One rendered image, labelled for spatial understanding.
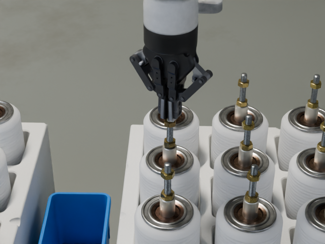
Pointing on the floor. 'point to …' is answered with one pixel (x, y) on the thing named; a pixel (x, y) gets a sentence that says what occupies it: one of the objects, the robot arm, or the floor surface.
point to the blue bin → (76, 219)
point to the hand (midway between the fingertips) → (169, 107)
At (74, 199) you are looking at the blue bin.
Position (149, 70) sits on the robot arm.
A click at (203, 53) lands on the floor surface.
